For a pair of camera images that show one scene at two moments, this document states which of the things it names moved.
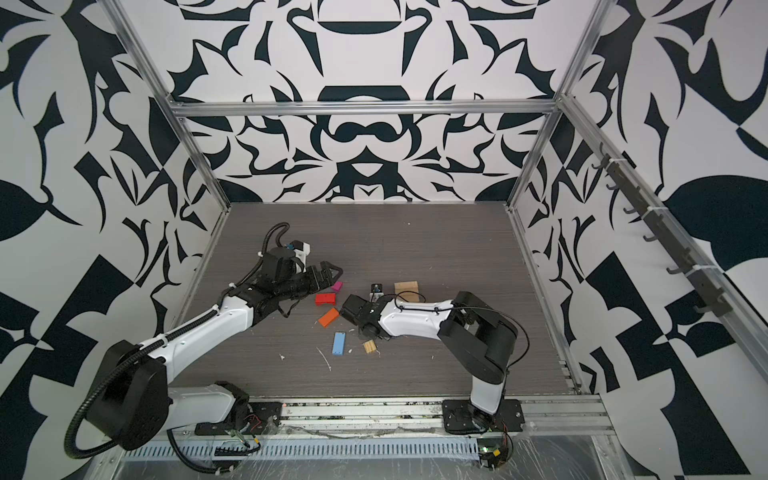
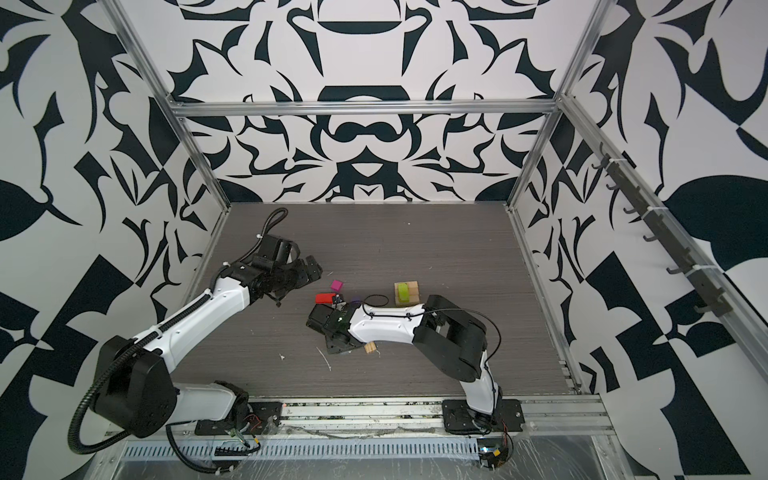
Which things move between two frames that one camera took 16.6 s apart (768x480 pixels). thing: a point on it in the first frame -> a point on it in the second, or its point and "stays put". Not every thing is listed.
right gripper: [362, 332] -> [331, 348]
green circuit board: [493, 452] stays put
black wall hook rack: [713, 295] stays put
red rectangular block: [329, 298] stays put
